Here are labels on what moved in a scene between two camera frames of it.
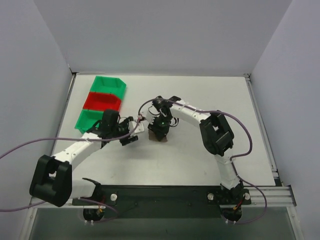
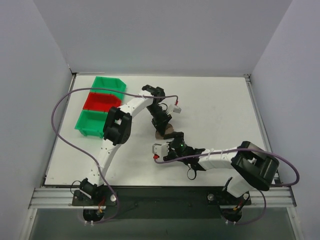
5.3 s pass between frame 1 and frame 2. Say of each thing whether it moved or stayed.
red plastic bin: stayed
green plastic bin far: stayed
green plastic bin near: stayed
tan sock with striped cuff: moved
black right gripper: moved
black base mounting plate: stayed
